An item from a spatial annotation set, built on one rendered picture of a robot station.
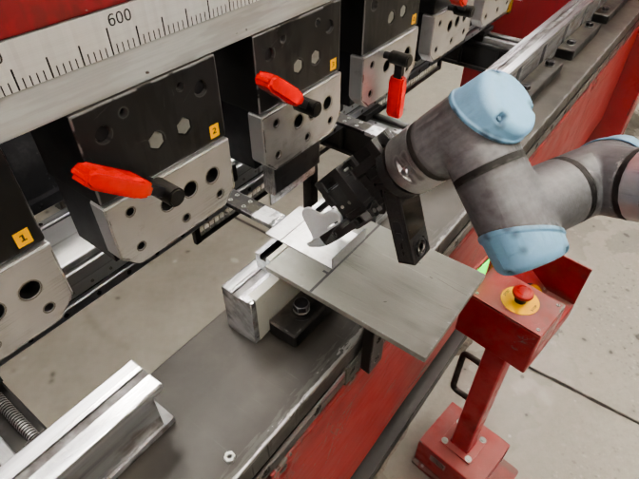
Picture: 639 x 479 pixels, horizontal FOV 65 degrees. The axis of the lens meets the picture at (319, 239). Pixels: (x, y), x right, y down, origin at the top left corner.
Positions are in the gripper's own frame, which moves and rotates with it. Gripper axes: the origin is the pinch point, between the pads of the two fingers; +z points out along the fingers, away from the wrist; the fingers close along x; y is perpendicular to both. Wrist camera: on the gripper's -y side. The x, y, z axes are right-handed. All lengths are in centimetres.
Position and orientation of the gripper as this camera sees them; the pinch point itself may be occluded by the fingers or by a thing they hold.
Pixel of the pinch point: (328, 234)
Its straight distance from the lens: 76.0
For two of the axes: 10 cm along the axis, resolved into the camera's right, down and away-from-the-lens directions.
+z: -5.1, 3.1, 8.0
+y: -6.1, -7.9, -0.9
